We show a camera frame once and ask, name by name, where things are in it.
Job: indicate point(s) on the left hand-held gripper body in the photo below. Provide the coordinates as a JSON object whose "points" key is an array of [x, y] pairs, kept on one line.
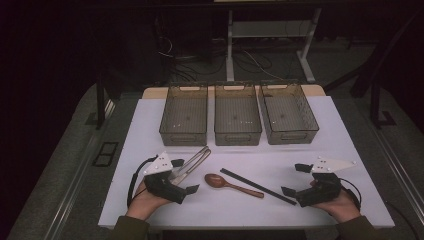
{"points": [[163, 188]]}

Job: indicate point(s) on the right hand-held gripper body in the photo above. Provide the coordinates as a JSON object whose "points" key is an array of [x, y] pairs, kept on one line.
{"points": [[320, 191]]}

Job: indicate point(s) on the brown wooden spoon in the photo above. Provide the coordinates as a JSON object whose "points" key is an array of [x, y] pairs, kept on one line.
{"points": [[213, 180]]}

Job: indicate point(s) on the clear brown plastic bin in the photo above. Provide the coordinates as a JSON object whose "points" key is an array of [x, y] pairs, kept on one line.
{"points": [[184, 115], [237, 115], [286, 115]]}

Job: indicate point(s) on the person's left hand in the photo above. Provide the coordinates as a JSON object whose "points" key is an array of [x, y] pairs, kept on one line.
{"points": [[143, 205]]}

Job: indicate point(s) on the person's right hand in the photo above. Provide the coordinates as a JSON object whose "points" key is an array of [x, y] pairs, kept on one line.
{"points": [[340, 208]]}

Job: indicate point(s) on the white table sheet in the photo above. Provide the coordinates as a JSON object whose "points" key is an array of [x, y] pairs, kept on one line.
{"points": [[233, 213]]}

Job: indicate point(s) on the black metal stand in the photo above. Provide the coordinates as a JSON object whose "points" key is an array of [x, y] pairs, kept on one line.
{"points": [[375, 100], [100, 103]]}

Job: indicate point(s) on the metal floor rail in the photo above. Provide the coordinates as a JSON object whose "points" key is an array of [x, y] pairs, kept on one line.
{"points": [[83, 166], [396, 166]]}

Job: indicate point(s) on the white metal table frame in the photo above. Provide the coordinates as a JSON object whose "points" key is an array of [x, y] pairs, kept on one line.
{"points": [[230, 50]]}

